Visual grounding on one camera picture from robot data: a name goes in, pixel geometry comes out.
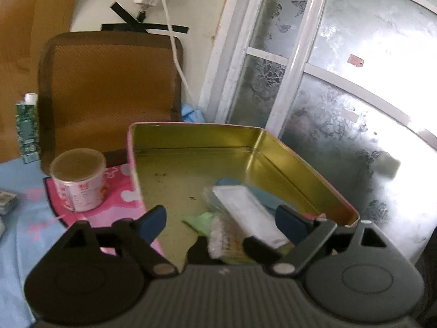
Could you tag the blue pink cartoon tablecloth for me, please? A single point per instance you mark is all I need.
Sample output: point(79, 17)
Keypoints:
point(28, 231)

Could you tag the round pink white tub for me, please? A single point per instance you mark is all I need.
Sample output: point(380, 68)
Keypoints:
point(79, 180)

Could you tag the pink gold tin box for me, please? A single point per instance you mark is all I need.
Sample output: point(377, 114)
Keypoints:
point(172, 164)

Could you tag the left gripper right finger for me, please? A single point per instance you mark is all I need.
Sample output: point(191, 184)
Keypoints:
point(307, 236)

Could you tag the cotton swab packet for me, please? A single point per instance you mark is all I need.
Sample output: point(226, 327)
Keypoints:
point(226, 239)

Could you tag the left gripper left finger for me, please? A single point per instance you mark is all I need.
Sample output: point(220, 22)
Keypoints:
point(137, 236)

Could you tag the green soft cloth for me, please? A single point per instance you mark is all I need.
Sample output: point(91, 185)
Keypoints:
point(201, 224)

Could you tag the brown chair backrest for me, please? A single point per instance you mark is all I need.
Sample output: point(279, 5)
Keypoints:
point(93, 85)

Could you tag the clear packaged white pad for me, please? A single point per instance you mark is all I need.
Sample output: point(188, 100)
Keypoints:
point(238, 206)

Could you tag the green white carton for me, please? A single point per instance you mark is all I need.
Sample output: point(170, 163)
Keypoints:
point(27, 128)

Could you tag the blue item in tin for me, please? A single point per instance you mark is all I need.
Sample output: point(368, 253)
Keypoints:
point(268, 200)

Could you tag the white framed glass door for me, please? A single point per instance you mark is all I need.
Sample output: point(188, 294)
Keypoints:
point(350, 86)

